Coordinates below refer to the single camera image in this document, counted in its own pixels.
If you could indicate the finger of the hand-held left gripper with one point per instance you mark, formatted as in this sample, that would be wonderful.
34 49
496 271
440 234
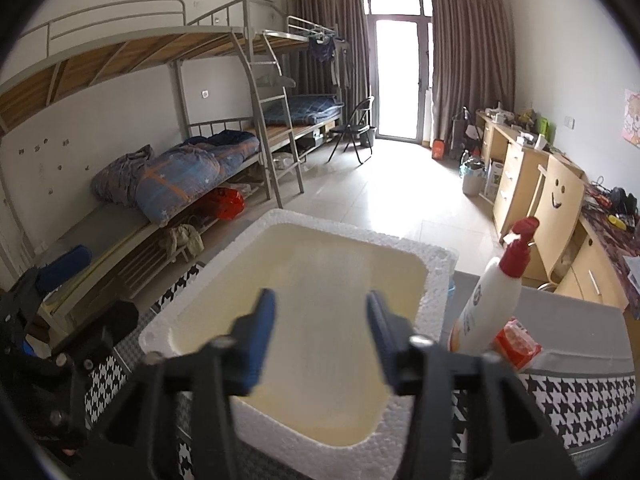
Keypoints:
119 320
65 265

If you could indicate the grey cloth on ladder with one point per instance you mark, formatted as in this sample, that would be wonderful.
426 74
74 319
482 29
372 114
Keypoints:
277 81

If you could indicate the dark hanging clothes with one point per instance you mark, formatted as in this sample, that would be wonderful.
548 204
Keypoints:
322 49

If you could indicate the blue plaid quilt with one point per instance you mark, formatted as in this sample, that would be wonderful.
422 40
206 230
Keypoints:
175 180

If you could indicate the pink wall poster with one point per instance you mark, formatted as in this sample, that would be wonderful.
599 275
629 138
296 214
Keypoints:
632 120

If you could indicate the yellow tool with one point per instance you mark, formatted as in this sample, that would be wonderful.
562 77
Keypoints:
617 221

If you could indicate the metal bunk bed with ladder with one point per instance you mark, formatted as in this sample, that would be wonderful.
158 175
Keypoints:
125 45

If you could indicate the houndstooth printed blanket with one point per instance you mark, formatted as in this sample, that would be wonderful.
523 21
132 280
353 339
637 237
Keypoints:
575 400

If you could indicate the green packet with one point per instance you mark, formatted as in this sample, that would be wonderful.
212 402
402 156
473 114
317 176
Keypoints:
546 129

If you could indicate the black headphones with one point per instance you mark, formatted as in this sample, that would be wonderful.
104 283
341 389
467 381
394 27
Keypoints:
620 200

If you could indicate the grey-blue bundled bedding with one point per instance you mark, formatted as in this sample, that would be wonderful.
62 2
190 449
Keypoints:
120 175

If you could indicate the beige crumpled cloth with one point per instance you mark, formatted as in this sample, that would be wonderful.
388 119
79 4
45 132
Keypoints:
182 240

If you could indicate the white pump bottle red cap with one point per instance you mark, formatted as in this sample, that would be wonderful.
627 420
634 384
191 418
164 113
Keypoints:
480 305

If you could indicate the red wet wipes packet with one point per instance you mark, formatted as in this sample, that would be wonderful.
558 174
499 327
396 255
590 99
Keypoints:
520 345

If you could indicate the brown curtain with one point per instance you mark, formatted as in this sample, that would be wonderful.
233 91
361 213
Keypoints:
325 10
470 50

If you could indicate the white carton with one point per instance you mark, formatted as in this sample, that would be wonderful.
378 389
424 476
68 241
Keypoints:
492 180

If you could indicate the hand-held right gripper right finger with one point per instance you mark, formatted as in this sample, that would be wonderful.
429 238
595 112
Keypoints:
387 345

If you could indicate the black folding chair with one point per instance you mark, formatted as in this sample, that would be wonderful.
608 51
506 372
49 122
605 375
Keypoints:
357 120

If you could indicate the glass balcony door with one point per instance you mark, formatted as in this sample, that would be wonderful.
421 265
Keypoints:
397 70

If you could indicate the white bucket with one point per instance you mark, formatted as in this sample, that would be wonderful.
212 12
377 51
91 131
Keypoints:
472 180

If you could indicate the red plastic bag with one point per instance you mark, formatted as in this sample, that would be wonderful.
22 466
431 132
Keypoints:
225 202

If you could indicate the white foam box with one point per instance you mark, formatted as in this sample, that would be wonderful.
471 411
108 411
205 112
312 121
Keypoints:
310 280

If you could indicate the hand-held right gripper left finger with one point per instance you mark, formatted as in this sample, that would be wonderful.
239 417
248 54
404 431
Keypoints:
257 340

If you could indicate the white basin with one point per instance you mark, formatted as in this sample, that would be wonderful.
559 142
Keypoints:
283 161

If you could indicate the light wooden desk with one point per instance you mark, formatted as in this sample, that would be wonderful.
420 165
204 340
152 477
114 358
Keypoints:
517 170

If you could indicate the wooden desk with printed cover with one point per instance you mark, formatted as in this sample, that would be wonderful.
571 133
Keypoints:
600 260

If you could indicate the red box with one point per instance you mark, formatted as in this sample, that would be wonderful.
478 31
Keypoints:
439 151

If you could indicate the dark blue folded quilt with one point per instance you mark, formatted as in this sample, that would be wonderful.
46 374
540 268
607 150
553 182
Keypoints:
305 107

